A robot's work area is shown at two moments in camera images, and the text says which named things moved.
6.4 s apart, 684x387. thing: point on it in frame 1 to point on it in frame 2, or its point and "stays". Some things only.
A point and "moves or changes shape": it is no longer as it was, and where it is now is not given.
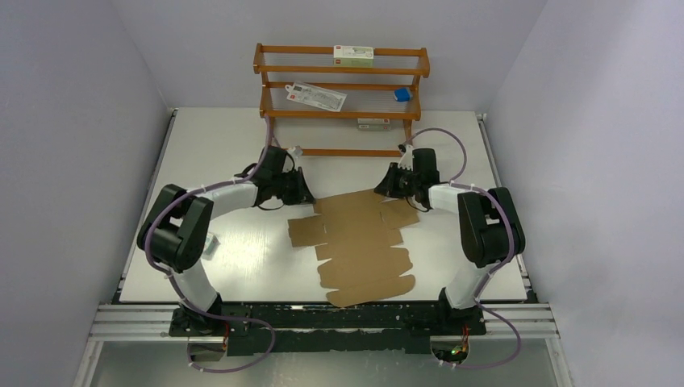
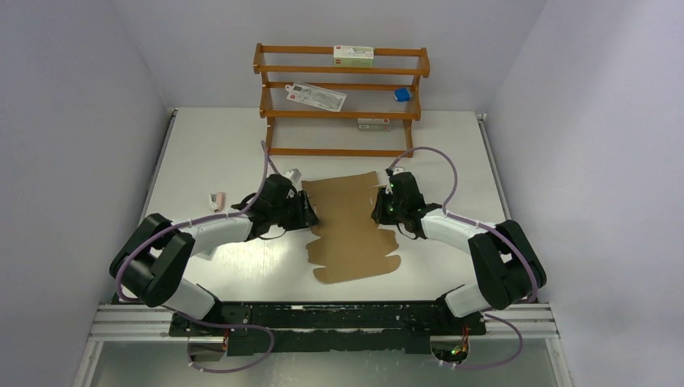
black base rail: [398, 327] stays
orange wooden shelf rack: [340, 101] stays
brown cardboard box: [356, 231] moves or changes shape
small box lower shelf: [373, 124] stays
